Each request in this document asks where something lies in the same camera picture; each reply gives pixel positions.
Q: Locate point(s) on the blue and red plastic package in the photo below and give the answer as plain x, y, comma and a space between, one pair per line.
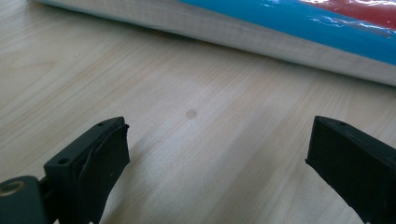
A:
280, 34

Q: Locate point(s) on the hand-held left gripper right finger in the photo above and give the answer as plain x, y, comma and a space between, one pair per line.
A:
351, 165

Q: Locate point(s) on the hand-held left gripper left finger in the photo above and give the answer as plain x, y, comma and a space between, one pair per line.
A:
93, 168

